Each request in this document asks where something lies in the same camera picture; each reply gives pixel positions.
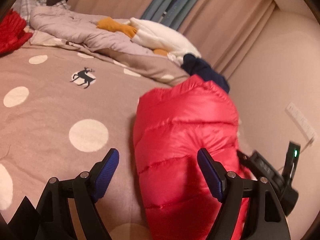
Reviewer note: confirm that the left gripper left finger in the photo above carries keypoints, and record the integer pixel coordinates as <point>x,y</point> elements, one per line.
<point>85,189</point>

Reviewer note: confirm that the pink-red hooded down jacket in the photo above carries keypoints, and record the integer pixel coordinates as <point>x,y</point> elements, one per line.
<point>171,125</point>

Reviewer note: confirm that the brown polka dot duvet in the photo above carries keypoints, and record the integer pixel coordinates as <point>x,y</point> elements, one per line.
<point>62,109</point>

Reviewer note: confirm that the navy blue folded garment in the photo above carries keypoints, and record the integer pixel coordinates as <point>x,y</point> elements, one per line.
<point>197,66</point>

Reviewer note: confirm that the pink curtain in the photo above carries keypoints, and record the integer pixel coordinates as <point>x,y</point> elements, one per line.
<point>223,31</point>

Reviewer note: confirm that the blue-grey curtain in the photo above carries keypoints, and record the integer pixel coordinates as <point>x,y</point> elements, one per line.
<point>170,13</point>

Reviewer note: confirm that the dark red down jacket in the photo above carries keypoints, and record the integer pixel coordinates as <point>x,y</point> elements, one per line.
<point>13,35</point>

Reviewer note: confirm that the grey crumpled quilt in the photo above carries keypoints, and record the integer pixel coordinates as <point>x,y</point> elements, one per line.
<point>81,29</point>

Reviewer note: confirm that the plaid grey bedsheet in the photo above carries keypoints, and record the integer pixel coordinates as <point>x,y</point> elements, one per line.
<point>32,6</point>

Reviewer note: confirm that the white wall power strip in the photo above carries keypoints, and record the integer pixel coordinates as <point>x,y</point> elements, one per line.
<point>302,123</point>

